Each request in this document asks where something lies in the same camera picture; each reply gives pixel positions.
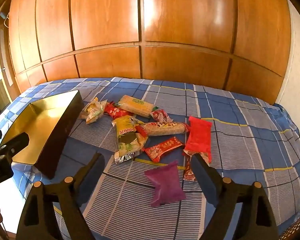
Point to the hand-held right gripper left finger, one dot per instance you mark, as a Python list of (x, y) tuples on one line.
[(95, 167)]

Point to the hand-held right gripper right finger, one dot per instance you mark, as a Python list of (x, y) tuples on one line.
[(198, 170)]

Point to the red floral snack packet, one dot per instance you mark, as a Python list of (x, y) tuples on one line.
[(188, 172)]

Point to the black box with gold interior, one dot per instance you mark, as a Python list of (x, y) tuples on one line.
[(40, 130)]

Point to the large plain red packet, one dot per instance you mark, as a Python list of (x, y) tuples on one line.
[(197, 137)]

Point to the purple snack packet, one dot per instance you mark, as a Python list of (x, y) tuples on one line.
[(165, 182)]

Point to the red packet with gold print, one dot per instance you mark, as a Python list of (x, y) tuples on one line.
[(160, 148)]

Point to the yellow and green snack packet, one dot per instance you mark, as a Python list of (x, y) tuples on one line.
[(127, 135)]

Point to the rice bar packet squirrel print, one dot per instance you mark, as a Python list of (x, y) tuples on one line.
[(162, 128)]

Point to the pale green candy packet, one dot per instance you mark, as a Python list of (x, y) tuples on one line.
[(93, 111)]

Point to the small red candy packet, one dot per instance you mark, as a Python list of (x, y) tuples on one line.
[(115, 111)]

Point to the pink candy packet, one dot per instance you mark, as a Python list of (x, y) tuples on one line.
[(160, 116)]

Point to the cracker packet with green ends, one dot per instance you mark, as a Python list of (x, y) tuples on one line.
[(135, 105)]

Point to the blue plaid bedsheet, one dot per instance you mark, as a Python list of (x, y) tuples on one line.
[(240, 142)]

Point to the wooden door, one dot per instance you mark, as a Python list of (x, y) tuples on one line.
[(0, 67)]

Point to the wooden wardrobe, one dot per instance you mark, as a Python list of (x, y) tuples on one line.
[(165, 30)]

